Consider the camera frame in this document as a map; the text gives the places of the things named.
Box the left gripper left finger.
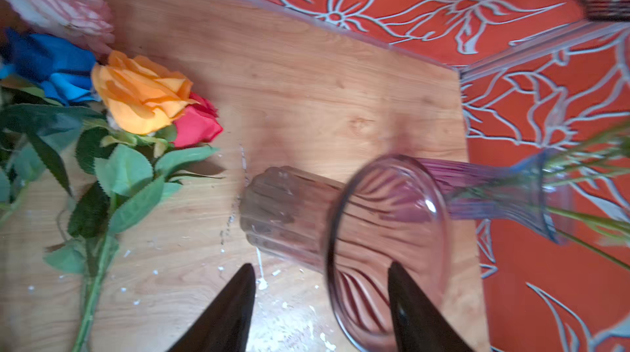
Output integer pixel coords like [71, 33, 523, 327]
[169, 263, 256, 352]

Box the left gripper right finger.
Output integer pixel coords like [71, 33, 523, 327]
[388, 262, 473, 352]

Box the brown ribbed glass vase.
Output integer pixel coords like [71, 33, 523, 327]
[240, 155, 451, 351]

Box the purple ribbed glass vase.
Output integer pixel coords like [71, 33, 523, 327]
[418, 150, 573, 245]

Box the small magenta rose stem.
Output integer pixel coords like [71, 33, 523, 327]
[173, 93, 224, 149]

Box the orange rose stem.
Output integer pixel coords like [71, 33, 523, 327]
[45, 51, 215, 351]

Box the blue rose stem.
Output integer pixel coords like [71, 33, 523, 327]
[1, 28, 100, 106]

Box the pink rose bunch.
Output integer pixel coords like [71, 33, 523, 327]
[1, 0, 114, 209]

